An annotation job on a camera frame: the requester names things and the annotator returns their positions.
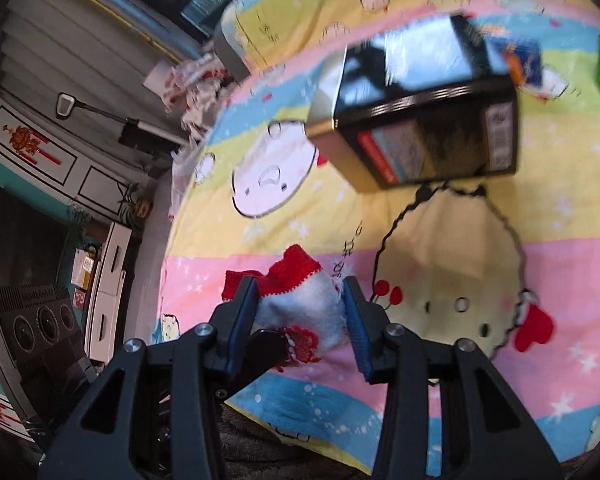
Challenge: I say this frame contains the colourful tissue pack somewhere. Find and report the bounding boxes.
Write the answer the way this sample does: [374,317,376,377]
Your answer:
[498,39,543,88]

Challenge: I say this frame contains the black speaker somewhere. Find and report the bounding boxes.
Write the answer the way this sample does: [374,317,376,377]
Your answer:
[0,285,96,428]

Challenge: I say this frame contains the red white knit sock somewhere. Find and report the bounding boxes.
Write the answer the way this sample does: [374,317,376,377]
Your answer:
[221,244,348,372]

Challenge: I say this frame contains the black floor lamp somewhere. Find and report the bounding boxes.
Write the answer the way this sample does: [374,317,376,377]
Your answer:
[54,91,188,154]

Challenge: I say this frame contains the colourful cartoon bed sheet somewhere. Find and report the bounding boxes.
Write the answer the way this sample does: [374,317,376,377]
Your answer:
[154,0,600,471]

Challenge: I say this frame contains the white cabinet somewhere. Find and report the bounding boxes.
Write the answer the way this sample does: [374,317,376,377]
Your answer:
[83,222,132,363]

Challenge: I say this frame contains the black and gold box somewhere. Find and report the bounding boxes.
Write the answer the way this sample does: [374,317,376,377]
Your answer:
[306,14,519,193]

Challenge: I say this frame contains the pile of clothes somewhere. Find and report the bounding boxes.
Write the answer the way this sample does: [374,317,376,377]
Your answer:
[143,53,237,219]

